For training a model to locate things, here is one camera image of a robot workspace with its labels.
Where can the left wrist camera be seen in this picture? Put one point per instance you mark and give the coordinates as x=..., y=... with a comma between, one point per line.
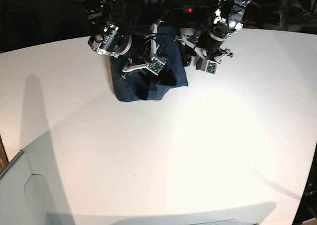
x=209, y=66

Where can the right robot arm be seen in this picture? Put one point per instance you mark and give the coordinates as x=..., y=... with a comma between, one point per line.
x=128, y=29

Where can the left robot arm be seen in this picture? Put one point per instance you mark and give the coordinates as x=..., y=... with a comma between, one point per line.
x=226, y=20

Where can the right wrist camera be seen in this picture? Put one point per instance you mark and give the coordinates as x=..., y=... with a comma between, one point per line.
x=156, y=65

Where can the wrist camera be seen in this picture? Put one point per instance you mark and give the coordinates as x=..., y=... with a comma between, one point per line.
x=156, y=65
x=209, y=66

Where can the dark blue T-shirt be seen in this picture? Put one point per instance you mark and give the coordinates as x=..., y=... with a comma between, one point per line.
x=156, y=79

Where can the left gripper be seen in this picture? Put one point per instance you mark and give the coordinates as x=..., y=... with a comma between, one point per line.
x=204, y=46

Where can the grey panel at table corner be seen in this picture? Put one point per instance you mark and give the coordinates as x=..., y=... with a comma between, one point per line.
x=26, y=198

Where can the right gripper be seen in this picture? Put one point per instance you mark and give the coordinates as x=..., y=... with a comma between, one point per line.
x=140, y=55

